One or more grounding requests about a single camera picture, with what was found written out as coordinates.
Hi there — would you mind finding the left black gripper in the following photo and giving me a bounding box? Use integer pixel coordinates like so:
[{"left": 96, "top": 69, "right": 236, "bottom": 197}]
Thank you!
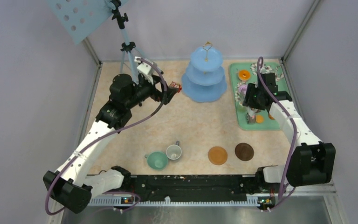
[{"left": 125, "top": 74, "right": 179, "bottom": 109}]

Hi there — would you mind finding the purple glazed donut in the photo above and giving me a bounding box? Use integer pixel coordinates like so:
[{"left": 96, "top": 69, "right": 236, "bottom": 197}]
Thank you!
[{"left": 237, "top": 84, "right": 248, "bottom": 97}]

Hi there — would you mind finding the orange glazed donut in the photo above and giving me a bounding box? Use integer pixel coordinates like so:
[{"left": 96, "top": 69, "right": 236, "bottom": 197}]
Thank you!
[{"left": 237, "top": 70, "right": 251, "bottom": 82}]

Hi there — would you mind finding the blue three-tier cake stand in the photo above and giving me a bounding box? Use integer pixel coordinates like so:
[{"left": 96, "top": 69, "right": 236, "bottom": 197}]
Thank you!
[{"left": 181, "top": 42, "right": 227, "bottom": 103}]

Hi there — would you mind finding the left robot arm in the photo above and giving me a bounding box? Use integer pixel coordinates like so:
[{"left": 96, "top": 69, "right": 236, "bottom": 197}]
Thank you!
[{"left": 43, "top": 74, "right": 180, "bottom": 215}]

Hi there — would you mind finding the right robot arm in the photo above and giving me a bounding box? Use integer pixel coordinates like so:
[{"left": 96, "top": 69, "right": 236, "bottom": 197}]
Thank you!
[{"left": 243, "top": 73, "right": 336, "bottom": 187}]

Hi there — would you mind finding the red owl toy block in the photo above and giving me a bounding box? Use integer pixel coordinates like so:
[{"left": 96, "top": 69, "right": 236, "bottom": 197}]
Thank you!
[{"left": 169, "top": 81, "right": 182, "bottom": 93}]

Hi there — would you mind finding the green floral serving tray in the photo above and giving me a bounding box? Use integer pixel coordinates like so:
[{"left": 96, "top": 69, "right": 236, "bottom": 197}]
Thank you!
[{"left": 229, "top": 62, "right": 290, "bottom": 131}]

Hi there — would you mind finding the dark brown saucer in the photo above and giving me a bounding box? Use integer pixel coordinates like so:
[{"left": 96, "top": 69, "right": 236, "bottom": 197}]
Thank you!
[{"left": 234, "top": 143, "right": 255, "bottom": 161}]

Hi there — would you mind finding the white grey teacup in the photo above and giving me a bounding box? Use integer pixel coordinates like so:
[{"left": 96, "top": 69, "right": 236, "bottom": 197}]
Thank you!
[{"left": 165, "top": 141, "right": 182, "bottom": 161}]

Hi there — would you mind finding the light blue tripod stand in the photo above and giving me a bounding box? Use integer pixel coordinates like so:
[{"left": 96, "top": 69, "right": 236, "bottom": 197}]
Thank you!
[{"left": 106, "top": 0, "right": 161, "bottom": 85}]

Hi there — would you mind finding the green teacup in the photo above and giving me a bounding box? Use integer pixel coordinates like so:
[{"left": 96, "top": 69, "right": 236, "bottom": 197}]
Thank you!
[{"left": 145, "top": 152, "right": 169, "bottom": 170}]

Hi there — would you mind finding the orange saucer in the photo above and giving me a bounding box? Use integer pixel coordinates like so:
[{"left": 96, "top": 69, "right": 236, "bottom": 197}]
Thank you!
[{"left": 207, "top": 146, "right": 228, "bottom": 165}]

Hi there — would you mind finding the blue perforated board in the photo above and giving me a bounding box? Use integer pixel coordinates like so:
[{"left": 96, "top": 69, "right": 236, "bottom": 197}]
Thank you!
[{"left": 47, "top": 0, "right": 127, "bottom": 44}]

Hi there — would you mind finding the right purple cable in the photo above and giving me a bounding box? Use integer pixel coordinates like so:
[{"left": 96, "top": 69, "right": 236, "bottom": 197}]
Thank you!
[{"left": 256, "top": 56, "right": 298, "bottom": 212}]

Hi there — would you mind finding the purple cable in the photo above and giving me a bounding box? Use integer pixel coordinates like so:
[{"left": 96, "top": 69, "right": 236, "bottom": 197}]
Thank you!
[
  {"left": 44, "top": 57, "right": 169, "bottom": 216},
  {"left": 256, "top": 56, "right": 298, "bottom": 212}
]

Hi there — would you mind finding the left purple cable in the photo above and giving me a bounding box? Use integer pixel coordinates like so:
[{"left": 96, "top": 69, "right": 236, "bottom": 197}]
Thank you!
[{"left": 44, "top": 57, "right": 169, "bottom": 216}]

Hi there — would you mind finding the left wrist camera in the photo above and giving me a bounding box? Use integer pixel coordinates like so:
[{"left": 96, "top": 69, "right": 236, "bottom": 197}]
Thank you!
[{"left": 134, "top": 56, "right": 155, "bottom": 84}]

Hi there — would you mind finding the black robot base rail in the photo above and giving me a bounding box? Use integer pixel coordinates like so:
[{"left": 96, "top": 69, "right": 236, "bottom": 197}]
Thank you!
[{"left": 118, "top": 175, "right": 279, "bottom": 205}]

